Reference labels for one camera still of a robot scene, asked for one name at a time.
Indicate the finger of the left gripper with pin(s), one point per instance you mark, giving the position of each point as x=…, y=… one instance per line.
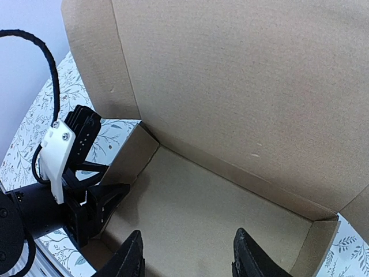
x=86, y=168
x=102, y=200

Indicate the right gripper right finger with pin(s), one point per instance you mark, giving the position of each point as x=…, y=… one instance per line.
x=251, y=260

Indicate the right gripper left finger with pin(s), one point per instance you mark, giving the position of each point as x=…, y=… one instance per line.
x=128, y=260

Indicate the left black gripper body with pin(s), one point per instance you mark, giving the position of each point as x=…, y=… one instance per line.
x=78, y=215

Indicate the floral patterned table mat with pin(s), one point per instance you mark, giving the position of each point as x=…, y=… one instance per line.
x=348, y=255

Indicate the brown cardboard box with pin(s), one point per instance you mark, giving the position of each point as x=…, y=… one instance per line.
x=251, y=114

